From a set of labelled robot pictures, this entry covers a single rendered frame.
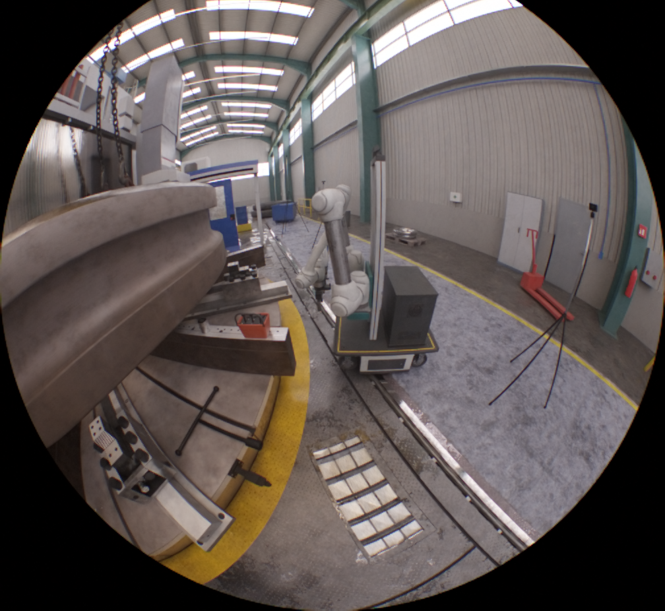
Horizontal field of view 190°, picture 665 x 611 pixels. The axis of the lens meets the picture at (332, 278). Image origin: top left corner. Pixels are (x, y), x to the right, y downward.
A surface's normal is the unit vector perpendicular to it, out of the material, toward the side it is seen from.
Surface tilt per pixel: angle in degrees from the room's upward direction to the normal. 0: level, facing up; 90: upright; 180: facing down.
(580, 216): 90
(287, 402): 0
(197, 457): 0
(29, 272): 90
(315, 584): 0
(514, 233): 90
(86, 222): 90
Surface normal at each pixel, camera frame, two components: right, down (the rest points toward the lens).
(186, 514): -0.04, -0.91
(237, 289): 0.40, 0.37
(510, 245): -0.92, 0.19
